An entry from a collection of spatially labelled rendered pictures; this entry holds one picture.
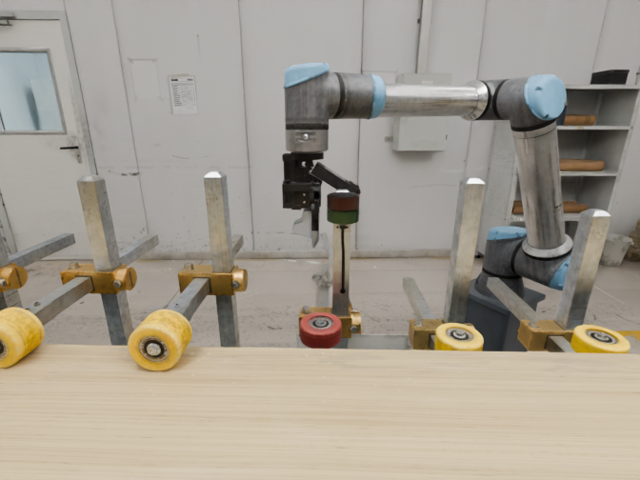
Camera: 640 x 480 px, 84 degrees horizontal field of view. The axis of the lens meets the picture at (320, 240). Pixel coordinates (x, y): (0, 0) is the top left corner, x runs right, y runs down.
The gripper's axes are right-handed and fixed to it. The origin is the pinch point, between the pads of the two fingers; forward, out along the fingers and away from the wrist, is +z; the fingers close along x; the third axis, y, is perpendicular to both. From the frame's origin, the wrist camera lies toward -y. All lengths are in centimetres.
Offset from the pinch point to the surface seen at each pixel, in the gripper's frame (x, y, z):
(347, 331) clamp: 10.2, -6.9, 17.1
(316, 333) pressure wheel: 21.7, -0.7, 10.2
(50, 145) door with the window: -239, 243, -8
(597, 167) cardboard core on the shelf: -220, -221, 7
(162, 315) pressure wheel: 28.7, 23.2, 2.9
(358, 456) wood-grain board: 45.8, -6.4, 10.8
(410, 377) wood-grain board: 32.2, -15.4, 10.7
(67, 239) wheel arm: -17, 72, 6
